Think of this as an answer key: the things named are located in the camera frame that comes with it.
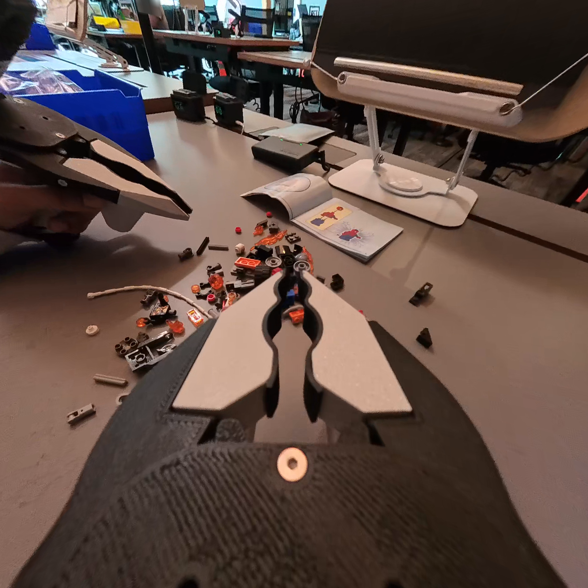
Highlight black monitor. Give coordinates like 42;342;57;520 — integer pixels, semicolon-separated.
310;0;588;144

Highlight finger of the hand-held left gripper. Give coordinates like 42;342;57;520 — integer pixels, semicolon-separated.
89;139;194;217
61;158;191;222

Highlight white lego string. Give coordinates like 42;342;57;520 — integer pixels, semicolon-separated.
87;285;219;319

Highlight wooden top desk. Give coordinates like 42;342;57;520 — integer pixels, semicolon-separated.
238;50;318;115
152;28;301;76

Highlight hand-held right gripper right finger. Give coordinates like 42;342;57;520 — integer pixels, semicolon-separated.
300;270;413;443

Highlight clear plastic bag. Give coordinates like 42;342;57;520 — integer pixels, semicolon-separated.
0;69;99;96

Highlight black power box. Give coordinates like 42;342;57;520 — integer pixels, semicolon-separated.
252;136;319;173

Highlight blue plastic bin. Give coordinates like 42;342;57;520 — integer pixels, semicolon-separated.
0;66;155;162

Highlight person's left hand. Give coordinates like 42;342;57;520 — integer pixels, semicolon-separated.
0;161;108;236

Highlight pile of lego pieces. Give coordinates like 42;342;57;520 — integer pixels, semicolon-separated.
66;210;345;425

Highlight black office chair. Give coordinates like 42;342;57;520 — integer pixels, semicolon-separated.
209;76;258;111

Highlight grey flat pad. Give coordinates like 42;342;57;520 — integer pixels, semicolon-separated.
259;123;335;144

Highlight lego instruction booklet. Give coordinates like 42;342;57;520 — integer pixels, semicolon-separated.
241;174;404;263

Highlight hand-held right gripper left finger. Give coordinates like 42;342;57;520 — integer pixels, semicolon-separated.
171;270;285;443

